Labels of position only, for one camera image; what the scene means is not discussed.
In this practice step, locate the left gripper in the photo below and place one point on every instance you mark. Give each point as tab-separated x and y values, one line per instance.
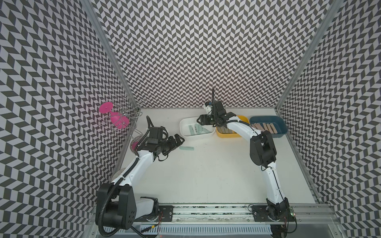
173	143

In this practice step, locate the mint fruit knife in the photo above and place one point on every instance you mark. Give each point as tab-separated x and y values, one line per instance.
191	128
203	130
187	148
197	129

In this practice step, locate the olive fruit knife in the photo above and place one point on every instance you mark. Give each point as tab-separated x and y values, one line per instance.
228	131

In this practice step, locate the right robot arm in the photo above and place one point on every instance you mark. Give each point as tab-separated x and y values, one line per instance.
262	152

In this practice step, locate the white storage box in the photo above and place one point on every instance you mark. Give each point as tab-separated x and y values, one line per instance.
185	132

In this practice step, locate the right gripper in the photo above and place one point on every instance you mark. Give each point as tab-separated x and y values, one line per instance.
205	119

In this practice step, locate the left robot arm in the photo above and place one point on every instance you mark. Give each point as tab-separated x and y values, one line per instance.
117	208

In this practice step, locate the dark teal storage box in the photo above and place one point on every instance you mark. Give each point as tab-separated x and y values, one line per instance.
278	121

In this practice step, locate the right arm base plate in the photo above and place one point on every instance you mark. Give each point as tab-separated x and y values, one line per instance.
262	213

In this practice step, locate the yellow storage box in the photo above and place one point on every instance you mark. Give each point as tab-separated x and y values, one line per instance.
220	130

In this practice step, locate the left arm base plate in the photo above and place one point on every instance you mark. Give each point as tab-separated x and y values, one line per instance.
165	213

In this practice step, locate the pink fruit knife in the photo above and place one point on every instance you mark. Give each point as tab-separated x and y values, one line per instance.
269	126
262	128
274	129
255	125
266	127

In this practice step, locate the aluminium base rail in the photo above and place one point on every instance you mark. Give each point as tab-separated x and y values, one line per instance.
240	213

